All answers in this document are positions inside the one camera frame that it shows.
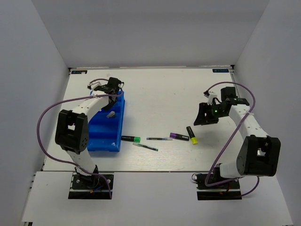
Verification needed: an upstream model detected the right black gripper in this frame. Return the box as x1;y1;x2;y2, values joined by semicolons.
193;102;227;126

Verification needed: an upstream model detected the grey white eraser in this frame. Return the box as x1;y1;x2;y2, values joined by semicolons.
106;111;116;118

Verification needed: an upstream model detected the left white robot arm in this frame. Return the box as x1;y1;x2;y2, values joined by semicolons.
55;77;124;188

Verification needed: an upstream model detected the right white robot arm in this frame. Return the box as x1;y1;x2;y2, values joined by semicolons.
194;87;281;188

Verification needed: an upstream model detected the yellow cap highlighter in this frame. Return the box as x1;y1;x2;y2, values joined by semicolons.
186;126;198;145

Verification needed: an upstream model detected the blue plastic divided tray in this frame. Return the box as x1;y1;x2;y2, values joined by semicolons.
87;96;125;152

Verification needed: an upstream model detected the purple cap highlighter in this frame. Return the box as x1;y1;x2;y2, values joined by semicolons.
169;133;190;141

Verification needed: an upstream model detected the blue ink refill pen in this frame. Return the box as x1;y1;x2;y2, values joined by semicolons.
146;137;173;141

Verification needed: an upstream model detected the green cap highlighter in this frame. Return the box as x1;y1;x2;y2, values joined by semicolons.
121;136;141;143

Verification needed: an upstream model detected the green refill pen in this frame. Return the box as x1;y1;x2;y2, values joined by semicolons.
133;142;158;152

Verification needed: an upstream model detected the left corner label sticker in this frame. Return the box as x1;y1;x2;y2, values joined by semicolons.
71;70;87;74

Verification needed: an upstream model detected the corner label sticker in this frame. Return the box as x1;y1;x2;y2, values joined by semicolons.
71;70;87;74
212;68;229;73

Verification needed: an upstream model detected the right corner label sticker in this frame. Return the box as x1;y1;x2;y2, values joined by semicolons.
212;68;229;73

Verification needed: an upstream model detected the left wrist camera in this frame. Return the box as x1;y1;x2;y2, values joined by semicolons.
87;80;102;90

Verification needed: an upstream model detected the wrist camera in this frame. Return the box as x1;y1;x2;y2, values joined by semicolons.
87;80;102;90
204;90;217;105

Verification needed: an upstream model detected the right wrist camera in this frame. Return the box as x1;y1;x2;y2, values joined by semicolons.
204;90;217;105

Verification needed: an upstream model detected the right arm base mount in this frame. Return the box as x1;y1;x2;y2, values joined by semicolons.
191;173;242;201

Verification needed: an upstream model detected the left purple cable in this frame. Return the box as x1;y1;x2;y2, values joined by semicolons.
37;78;125;200

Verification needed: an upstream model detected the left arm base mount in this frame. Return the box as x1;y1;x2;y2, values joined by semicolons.
68;174;111;200

